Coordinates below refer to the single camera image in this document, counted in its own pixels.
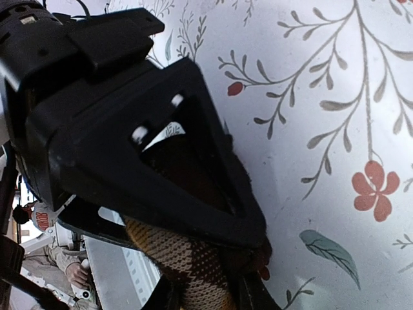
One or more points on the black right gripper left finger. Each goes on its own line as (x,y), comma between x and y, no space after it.
(167,295)

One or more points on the floral patterned table mat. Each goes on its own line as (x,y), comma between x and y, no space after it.
(318,98)

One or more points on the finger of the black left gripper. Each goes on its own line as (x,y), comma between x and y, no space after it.
(83,218)
(99,158)

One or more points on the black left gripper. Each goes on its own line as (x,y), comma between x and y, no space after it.
(48,61)

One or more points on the brown argyle sock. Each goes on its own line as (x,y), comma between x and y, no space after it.
(206,270)

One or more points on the aluminium front rail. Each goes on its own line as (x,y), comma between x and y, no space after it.
(124,278)

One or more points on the person in beige clothing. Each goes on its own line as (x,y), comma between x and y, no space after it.
(57,265)

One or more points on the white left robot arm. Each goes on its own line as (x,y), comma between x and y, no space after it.
(82,102)

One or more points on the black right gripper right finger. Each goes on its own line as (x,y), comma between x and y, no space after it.
(253,295)

